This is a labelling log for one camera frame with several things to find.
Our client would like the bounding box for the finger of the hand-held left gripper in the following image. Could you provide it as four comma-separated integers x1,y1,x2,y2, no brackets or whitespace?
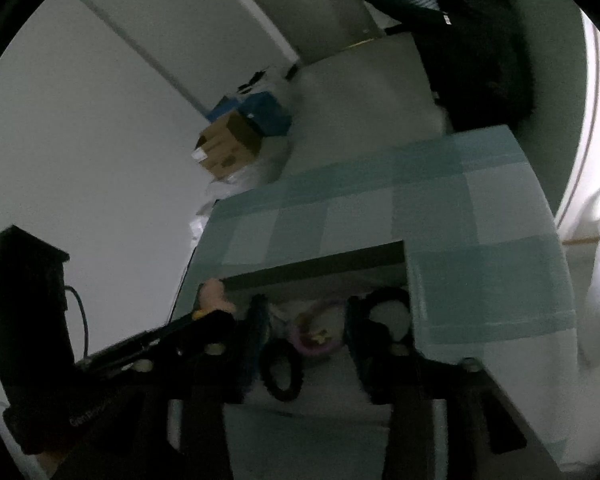
76,309,237,375

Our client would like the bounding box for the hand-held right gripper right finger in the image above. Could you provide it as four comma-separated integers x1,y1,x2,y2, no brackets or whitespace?
344,296,527,480

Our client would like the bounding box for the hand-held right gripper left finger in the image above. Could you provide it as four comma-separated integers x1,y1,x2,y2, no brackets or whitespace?
105,294,271,480

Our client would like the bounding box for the black scalloped hair tie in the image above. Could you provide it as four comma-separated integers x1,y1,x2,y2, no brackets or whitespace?
259,339,304,404

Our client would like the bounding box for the peach pink hair ornament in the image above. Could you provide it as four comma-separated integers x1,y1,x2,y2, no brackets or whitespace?
197,280,239,317

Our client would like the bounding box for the grey cardboard box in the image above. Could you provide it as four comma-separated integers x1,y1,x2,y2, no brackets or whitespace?
167,241,576,480

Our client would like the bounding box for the white crumpled floor bag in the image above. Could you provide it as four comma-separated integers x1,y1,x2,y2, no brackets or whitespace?
187,180,222,253

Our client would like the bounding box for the teal checkered tablecloth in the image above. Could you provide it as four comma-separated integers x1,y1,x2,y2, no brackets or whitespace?
167,125,579,473

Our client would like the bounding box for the brown cardboard box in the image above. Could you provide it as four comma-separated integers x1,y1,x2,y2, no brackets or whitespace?
193,110,264,181

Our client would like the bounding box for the blue storage box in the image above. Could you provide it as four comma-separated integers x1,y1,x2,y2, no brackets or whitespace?
212,91,294,139

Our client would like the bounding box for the black white plush hair tie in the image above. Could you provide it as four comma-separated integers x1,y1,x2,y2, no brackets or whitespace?
359,287,414,347

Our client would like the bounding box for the pink bead bracelet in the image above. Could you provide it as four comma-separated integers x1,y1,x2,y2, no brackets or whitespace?
287,299,349,359

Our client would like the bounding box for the black cable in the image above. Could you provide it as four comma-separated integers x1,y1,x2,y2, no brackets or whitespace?
62,285,90,361

